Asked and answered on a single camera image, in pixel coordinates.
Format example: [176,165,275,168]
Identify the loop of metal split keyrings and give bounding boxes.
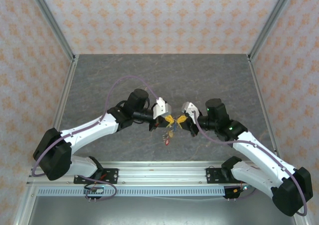
[161,115,180,146]

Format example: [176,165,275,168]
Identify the small controller circuit board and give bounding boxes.
[224,184,257,201]
[83,185,104,201]

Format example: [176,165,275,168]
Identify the grey metal sheet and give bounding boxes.
[24,196,297,225]

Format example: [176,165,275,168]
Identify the aluminium table side rail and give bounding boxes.
[39,55,79,166]
[247,55,285,166]

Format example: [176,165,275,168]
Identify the aluminium mounting rail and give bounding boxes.
[26,161,299,186]

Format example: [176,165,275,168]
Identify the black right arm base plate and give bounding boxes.
[206,167,251,185]

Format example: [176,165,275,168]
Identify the grey slotted cable duct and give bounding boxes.
[36,187,226,197]

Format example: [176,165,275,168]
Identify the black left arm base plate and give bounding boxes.
[73,168,119,185]

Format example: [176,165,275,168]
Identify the red power wires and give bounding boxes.
[92,175,108,186]

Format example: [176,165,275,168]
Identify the aluminium frame post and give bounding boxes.
[247,0,297,61]
[26,0,76,61]

